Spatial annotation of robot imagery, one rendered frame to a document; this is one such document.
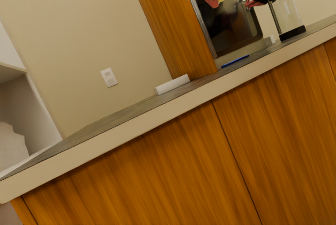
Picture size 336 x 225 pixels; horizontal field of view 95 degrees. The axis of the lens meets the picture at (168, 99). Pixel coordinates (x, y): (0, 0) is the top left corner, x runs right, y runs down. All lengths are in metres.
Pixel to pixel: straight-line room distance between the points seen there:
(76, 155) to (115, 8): 1.02
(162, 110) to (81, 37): 0.91
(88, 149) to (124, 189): 0.13
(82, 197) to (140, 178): 0.12
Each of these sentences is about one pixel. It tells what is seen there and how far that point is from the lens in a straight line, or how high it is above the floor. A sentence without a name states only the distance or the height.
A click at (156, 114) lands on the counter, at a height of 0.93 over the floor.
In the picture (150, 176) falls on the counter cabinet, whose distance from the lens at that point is 0.40.
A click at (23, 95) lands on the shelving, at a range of 1.20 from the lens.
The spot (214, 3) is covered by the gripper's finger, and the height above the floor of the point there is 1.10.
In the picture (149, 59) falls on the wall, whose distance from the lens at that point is 1.11.
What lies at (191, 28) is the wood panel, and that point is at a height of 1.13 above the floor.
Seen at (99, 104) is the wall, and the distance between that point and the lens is 1.08.
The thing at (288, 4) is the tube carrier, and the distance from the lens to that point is 0.96.
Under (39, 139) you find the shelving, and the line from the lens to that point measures 1.19.
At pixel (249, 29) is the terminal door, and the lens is 0.90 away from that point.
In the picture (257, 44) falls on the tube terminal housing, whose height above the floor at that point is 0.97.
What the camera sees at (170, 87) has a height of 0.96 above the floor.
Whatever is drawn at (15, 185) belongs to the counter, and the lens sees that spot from 0.41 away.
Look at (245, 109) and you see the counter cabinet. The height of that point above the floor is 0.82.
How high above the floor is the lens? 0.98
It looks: 5 degrees down
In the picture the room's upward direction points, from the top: 24 degrees counter-clockwise
